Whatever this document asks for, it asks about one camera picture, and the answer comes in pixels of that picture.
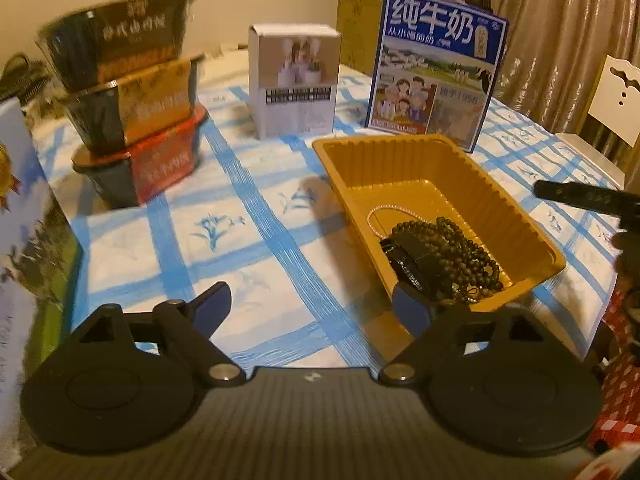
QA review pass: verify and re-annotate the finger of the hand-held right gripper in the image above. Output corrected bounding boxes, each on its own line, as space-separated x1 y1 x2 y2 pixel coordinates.
614 230 640 263
534 180 640 221

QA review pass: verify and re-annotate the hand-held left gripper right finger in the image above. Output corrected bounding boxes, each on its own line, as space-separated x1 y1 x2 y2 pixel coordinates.
378 282 548 386

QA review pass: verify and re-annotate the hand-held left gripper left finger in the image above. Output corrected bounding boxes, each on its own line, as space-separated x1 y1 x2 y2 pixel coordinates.
75 281 246 387

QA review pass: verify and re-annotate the black bangle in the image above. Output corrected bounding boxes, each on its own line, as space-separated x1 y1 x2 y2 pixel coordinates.
379 237 431 291

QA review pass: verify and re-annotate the dark wooden bead necklace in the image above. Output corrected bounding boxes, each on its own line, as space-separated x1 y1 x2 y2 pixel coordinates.
390 216 505 306

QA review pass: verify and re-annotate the pearl bracelet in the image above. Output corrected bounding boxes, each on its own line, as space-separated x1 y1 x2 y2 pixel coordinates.
367 204 426 241

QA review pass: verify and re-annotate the yellow plastic tray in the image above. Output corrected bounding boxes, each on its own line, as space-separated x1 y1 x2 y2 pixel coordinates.
311 135 567 318

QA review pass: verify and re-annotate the blue checked tablecloth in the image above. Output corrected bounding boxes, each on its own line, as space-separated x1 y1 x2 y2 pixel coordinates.
30 67 626 361

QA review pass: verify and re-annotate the white wooden chair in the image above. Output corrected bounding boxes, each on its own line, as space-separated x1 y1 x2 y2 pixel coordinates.
555 54 640 186

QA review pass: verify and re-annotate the red patterned cloth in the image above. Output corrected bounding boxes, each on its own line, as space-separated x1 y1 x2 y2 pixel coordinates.
590 280 640 456

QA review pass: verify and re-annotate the red instant meal bowl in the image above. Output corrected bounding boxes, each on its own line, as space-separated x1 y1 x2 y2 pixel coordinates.
71 106 210 209

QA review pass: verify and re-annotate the beige curtain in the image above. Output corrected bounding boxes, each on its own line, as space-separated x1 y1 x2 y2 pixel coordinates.
465 0 640 136

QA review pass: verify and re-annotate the white and green milk box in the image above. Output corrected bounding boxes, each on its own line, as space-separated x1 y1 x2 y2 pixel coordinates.
0 97 83 461

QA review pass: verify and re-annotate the blue milk carton box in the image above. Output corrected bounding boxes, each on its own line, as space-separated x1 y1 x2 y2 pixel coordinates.
364 0 510 153

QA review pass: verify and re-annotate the gold instant meal bowl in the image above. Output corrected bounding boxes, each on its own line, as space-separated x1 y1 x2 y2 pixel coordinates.
59 52 206 151

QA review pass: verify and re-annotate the small white cardboard box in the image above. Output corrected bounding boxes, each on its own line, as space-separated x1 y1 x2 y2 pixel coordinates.
248 23 342 140

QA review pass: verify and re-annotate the black instant meal bowl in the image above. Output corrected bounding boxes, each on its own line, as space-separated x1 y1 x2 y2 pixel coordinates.
37 0 197 93

